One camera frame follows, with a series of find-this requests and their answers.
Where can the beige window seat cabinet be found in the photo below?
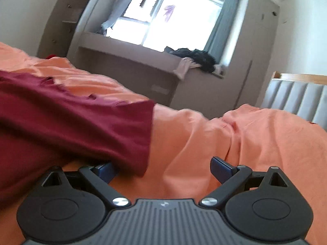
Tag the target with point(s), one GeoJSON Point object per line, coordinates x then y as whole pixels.
{"type": "Point", "coordinates": [127, 69]}

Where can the grey upholstered headboard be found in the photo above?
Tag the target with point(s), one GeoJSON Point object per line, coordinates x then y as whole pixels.
{"type": "Point", "coordinates": [293, 97]}

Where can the white pink cloth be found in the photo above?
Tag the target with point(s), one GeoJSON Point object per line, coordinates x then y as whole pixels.
{"type": "Point", "coordinates": [182, 69]}

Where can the beige wardrobe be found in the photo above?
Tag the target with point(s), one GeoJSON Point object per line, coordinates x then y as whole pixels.
{"type": "Point", "coordinates": [255, 56]}

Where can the grey-blue curtain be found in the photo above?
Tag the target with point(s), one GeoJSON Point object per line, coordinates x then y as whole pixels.
{"type": "Point", "coordinates": [222, 28]}

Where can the maroon garment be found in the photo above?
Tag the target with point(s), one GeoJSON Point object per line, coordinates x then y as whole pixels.
{"type": "Point", "coordinates": [76, 122]}

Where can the orange bed sheet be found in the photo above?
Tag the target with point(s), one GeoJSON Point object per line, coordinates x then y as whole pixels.
{"type": "Point", "coordinates": [204, 137]}

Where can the window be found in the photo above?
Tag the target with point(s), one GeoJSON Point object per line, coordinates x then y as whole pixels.
{"type": "Point", "coordinates": [178, 23]}

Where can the purple hanging cloth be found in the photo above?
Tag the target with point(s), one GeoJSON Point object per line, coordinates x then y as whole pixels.
{"type": "Point", "coordinates": [169, 12]}

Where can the pile of dark clothes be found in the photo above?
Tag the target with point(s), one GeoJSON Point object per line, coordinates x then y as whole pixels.
{"type": "Point", "coordinates": [199, 57]}

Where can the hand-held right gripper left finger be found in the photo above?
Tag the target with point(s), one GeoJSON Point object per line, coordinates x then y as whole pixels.
{"type": "Point", "coordinates": [104, 170]}

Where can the red cloth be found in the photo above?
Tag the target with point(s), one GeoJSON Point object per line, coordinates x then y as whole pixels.
{"type": "Point", "coordinates": [51, 56]}

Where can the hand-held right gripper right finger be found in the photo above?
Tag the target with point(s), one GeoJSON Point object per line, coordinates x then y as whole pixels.
{"type": "Point", "coordinates": [219, 168]}

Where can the wooden bed frame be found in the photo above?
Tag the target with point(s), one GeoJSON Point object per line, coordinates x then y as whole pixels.
{"type": "Point", "coordinates": [301, 76]}

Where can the pale grey curtain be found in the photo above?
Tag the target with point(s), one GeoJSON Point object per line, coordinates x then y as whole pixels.
{"type": "Point", "coordinates": [120, 7]}

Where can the beige shelf cabinet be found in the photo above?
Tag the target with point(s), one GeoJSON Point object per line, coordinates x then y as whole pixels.
{"type": "Point", "coordinates": [61, 25]}

